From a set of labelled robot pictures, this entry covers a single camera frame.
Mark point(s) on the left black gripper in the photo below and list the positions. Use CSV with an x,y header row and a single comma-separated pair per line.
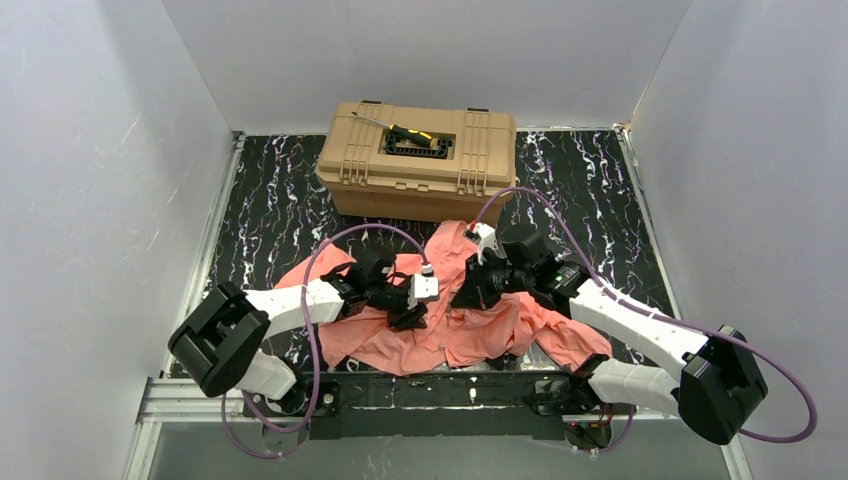
x,y
407,302

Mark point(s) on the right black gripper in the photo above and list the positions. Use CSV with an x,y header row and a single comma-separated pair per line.
x,y
477,281

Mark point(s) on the pink jacket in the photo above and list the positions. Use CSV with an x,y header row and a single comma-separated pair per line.
x,y
458,337

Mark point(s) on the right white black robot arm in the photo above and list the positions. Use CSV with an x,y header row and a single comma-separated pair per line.
x,y
710,382

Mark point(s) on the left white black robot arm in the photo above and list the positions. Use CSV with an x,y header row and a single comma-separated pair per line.
x,y
218,344

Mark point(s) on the tan plastic toolbox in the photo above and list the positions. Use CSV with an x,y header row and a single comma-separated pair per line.
x,y
367,183

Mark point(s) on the black yellow screwdriver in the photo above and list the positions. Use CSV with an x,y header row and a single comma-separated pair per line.
x,y
419,138

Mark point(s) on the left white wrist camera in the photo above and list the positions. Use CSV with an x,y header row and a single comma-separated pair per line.
x,y
423,287

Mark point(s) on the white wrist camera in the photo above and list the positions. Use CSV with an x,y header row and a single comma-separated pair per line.
x,y
423,287
485,238

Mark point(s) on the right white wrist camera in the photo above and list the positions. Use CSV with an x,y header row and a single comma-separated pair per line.
x,y
485,238

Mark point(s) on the black toolbox handle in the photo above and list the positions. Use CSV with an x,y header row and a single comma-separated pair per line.
x,y
395,145

